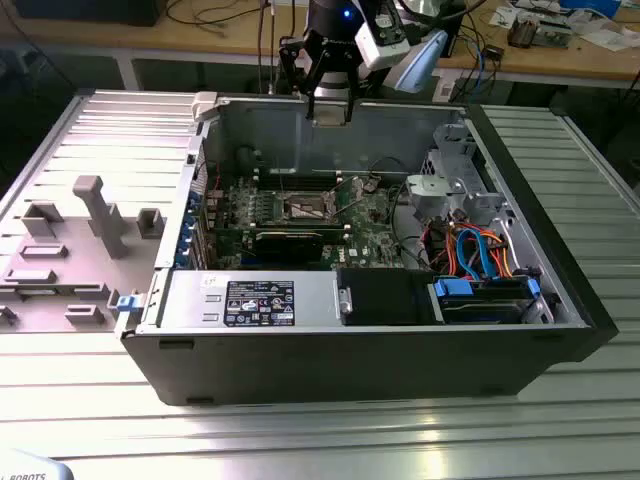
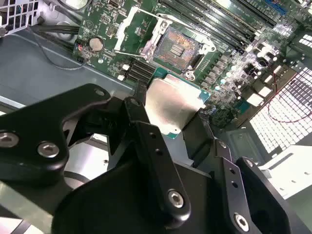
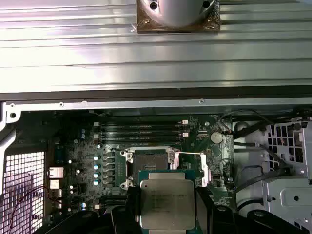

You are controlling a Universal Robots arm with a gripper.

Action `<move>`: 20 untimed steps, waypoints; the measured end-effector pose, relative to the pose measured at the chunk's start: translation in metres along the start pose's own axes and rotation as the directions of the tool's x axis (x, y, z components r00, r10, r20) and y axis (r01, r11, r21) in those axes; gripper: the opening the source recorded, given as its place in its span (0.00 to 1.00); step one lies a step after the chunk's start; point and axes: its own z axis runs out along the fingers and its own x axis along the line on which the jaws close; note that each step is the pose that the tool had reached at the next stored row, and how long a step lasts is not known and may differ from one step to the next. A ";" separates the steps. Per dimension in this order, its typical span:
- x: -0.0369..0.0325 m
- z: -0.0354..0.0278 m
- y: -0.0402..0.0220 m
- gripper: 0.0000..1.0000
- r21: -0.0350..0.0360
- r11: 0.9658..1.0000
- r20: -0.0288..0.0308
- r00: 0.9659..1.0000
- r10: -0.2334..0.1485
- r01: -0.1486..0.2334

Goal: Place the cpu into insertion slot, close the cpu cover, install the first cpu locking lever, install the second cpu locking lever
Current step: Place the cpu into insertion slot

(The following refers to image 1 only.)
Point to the hard disk in blue carrier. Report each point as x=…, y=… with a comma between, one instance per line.
x=480, y=312

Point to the grey metal drive cage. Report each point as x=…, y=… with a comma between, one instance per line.
x=452, y=150

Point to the blue card retainer tab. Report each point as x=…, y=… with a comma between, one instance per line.
x=182, y=252
x=195, y=200
x=188, y=229

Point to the pale blue teach pendant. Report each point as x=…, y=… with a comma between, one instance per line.
x=30, y=467

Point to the copper coil heat sink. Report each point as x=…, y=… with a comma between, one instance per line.
x=522, y=32

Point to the green motherboard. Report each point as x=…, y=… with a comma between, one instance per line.
x=370, y=235

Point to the white labelled box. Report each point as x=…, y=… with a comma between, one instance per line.
x=444, y=89

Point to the wooden desk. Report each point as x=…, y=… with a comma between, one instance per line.
x=200, y=35

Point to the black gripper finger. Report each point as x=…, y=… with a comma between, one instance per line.
x=349, y=111
x=311, y=106

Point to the pale grey case latch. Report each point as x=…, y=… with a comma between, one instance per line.
x=205, y=106

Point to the grey metal bracket box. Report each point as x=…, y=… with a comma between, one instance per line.
x=430, y=192

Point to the small black adapter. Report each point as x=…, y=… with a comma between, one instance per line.
x=493, y=52

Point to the CPU plate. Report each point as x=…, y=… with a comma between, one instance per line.
x=330, y=117

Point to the white paper sheet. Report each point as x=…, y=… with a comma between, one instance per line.
x=607, y=40

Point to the silver metal latch bracket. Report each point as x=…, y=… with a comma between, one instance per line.
x=344, y=300

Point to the black RAM slot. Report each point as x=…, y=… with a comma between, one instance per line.
x=300, y=175
x=300, y=187
x=300, y=181
x=300, y=170

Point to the black graphics card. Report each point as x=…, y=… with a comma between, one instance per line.
x=287, y=247

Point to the black equipment box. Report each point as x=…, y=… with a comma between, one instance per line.
x=90, y=12

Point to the black PC case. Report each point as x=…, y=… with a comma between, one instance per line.
x=350, y=370

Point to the grey parts rack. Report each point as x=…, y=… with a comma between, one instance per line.
x=75, y=270

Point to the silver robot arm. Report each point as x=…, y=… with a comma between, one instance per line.
x=421, y=65

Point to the silver power supply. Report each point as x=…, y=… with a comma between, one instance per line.
x=195, y=300

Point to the blue plastic clip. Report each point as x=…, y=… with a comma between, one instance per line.
x=127, y=303

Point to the grey electronic module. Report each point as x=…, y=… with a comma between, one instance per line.
x=555, y=35

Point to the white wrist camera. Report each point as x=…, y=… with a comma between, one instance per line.
x=380, y=50

